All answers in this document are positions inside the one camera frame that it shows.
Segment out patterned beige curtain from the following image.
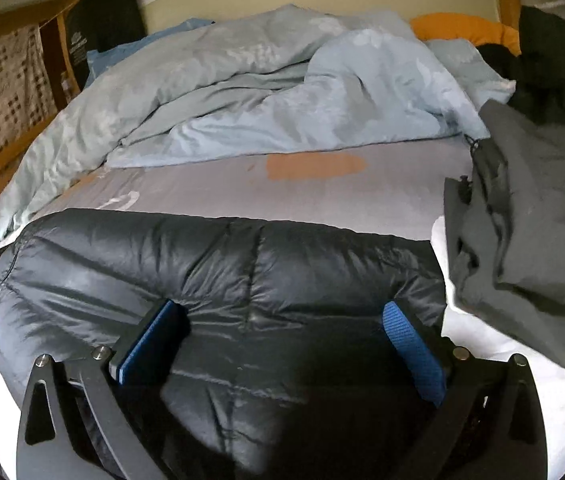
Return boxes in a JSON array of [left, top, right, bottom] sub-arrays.
[[0, 25, 58, 186]]

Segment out grey garment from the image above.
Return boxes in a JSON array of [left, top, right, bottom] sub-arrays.
[[443, 99, 565, 373]]

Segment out light blue duvet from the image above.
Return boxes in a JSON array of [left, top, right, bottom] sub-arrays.
[[0, 4, 518, 256]]

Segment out black jacket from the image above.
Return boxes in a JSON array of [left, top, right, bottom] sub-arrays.
[[477, 5, 565, 126]]

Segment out black down coat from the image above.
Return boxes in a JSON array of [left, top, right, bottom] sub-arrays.
[[0, 207, 450, 480]]

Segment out black hanging garment bag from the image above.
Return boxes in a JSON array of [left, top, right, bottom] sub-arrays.
[[65, 0, 147, 91]]

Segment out orange pillow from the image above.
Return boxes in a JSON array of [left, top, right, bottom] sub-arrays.
[[409, 12, 522, 56]]

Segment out white bed sheet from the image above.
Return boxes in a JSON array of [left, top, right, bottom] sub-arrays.
[[0, 135, 565, 480]]

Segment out blue pillow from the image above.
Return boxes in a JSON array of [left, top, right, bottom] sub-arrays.
[[85, 17, 216, 86]]

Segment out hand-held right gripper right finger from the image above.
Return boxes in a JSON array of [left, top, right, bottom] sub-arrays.
[[382, 301, 549, 480]]

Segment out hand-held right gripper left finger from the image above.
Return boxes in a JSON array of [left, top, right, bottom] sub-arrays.
[[16, 299, 188, 480]]

